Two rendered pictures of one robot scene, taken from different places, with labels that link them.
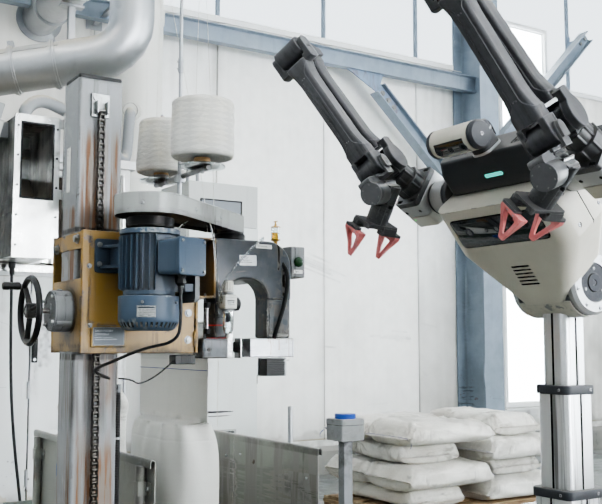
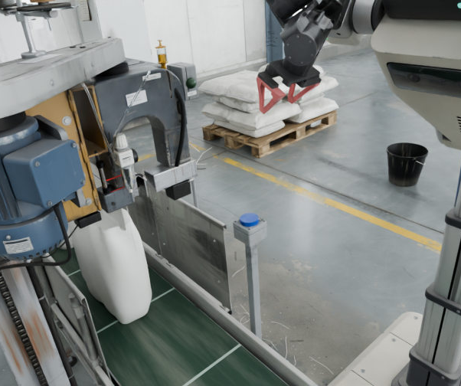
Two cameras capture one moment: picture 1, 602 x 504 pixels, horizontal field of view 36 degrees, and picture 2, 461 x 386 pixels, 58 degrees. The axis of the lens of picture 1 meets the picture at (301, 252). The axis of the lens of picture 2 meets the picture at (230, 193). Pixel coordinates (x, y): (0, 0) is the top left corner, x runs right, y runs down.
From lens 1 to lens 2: 1.61 m
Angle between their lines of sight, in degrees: 34
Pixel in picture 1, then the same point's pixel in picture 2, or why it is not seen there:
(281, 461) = (191, 219)
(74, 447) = not seen: outside the picture
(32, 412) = not seen: hidden behind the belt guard
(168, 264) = (27, 194)
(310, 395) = (183, 50)
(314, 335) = (181, 11)
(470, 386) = (273, 31)
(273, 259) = (164, 88)
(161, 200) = not seen: outside the picture
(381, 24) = not seen: outside the picture
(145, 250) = not seen: outside the picture
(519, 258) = not seen: outside the picture
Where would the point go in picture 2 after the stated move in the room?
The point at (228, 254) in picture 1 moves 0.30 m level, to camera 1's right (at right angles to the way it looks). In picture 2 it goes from (112, 98) to (237, 85)
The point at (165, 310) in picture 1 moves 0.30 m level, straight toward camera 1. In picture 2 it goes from (44, 236) to (20, 360)
